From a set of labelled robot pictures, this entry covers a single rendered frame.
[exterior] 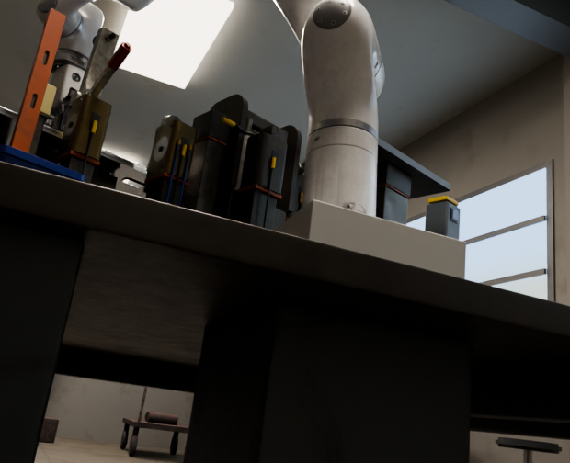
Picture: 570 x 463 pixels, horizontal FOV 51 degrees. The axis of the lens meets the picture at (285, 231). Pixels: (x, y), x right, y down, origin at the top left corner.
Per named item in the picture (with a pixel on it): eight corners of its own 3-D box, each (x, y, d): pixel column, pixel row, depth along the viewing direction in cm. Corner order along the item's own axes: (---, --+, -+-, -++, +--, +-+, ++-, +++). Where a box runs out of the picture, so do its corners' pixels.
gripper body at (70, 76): (96, 69, 130) (85, 115, 126) (75, 84, 137) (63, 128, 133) (63, 51, 125) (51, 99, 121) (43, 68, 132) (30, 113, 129)
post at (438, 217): (430, 370, 159) (438, 213, 172) (457, 370, 153) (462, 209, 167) (415, 366, 154) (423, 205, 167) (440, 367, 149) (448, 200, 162)
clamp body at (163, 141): (145, 311, 119) (178, 140, 130) (176, 309, 111) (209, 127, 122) (116, 304, 114) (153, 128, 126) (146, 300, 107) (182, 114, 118)
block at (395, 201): (372, 355, 143) (385, 180, 156) (400, 355, 137) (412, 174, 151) (345, 347, 137) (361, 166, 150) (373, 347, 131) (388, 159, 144)
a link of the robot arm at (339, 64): (382, 158, 106) (385, 49, 115) (364, 97, 90) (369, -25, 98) (316, 163, 109) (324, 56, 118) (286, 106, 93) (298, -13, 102)
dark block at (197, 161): (178, 314, 120) (211, 126, 133) (199, 313, 115) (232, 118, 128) (157, 310, 117) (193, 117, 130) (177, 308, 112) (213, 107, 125)
